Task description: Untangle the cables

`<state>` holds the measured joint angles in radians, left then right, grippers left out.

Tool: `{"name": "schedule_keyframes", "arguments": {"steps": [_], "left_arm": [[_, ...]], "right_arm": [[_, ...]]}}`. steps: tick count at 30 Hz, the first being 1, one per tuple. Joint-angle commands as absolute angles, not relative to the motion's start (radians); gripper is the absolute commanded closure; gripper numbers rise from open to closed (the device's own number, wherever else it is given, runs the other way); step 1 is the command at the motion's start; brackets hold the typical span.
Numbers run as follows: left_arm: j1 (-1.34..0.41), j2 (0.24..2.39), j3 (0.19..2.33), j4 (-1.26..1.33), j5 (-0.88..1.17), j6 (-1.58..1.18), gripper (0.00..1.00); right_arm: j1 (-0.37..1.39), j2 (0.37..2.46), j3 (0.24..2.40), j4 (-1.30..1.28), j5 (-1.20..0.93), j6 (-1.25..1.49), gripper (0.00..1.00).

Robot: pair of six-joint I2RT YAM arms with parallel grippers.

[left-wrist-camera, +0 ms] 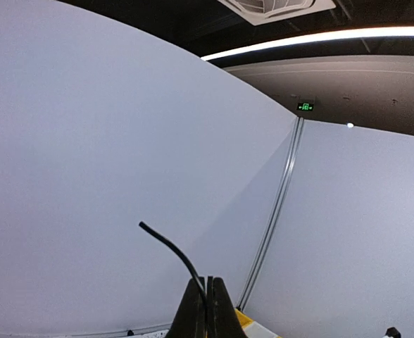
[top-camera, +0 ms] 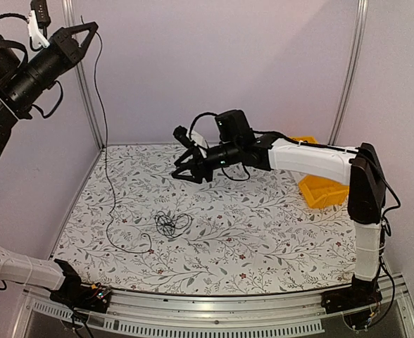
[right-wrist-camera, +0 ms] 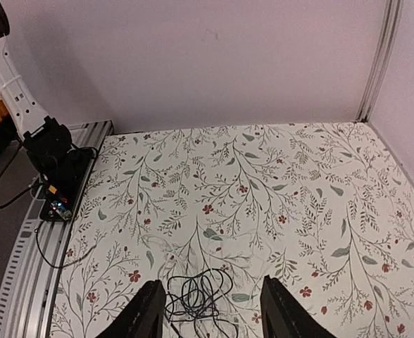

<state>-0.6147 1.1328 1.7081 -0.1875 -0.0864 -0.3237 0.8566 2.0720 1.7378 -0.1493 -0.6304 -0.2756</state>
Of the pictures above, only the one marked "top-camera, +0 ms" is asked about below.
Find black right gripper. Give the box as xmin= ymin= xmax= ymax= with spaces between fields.
xmin=172 ymin=141 xmax=240 ymax=184

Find long thin black cable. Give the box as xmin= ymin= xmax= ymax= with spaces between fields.
xmin=81 ymin=15 xmax=153 ymax=254

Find thin black cables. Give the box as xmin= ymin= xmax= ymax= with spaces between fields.
xmin=153 ymin=211 xmax=193 ymax=239

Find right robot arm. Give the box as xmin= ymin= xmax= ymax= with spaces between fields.
xmin=172 ymin=110 xmax=391 ymax=307

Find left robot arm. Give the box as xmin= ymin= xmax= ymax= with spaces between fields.
xmin=0 ymin=15 xmax=99 ymax=306

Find floral patterned table mat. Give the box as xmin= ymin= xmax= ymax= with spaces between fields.
xmin=54 ymin=144 xmax=356 ymax=295

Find far yellow plastic bin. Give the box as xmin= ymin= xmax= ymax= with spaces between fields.
xmin=291 ymin=136 xmax=318 ymax=144

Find yellow plastic bin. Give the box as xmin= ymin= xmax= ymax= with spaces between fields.
xmin=298 ymin=175 xmax=349 ymax=209
xmin=291 ymin=136 xmax=318 ymax=144

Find near yellow plastic bin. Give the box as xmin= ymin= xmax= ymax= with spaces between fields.
xmin=298 ymin=175 xmax=349 ymax=209

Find left aluminium frame post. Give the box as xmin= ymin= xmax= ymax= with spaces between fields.
xmin=61 ymin=0 xmax=104 ymax=151

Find aluminium frame post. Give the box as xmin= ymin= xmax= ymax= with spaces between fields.
xmin=61 ymin=0 xmax=104 ymax=151
xmin=328 ymin=0 xmax=369 ymax=145

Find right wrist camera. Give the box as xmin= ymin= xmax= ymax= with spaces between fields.
xmin=173 ymin=126 xmax=208 ymax=158

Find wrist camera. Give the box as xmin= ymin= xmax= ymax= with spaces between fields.
xmin=27 ymin=0 xmax=51 ymax=52
xmin=173 ymin=126 xmax=208 ymax=158

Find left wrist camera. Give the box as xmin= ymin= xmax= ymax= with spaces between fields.
xmin=27 ymin=0 xmax=51 ymax=52

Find front aluminium rail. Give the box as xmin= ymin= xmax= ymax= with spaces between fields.
xmin=13 ymin=273 xmax=414 ymax=337

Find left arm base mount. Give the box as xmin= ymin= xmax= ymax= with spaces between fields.
xmin=49 ymin=259 xmax=111 ymax=313

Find right aluminium frame post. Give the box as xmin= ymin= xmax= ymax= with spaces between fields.
xmin=328 ymin=0 xmax=369 ymax=145

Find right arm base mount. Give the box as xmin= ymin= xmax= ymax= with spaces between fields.
xmin=320 ymin=276 xmax=382 ymax=331

